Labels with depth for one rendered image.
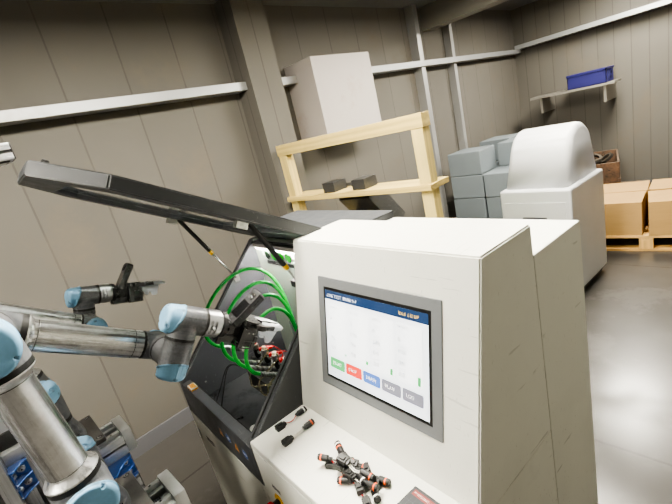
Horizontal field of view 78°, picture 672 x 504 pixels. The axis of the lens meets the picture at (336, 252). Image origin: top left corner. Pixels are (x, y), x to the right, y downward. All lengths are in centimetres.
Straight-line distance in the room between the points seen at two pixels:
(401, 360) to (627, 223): 422
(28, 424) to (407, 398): 84
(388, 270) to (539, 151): 305
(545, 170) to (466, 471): 316
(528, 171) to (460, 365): 315
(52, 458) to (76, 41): 264
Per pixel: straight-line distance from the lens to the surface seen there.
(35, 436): 112
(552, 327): 125
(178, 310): 113
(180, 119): 339
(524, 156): 405
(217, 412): 176
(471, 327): 94
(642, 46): 745
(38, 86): 318
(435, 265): 97
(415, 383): 109
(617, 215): 511
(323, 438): 140
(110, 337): 122
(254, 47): 361
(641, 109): 749
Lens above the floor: 186
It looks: 16 degrees down
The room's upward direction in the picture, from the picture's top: 14 degrees counter-clockwise
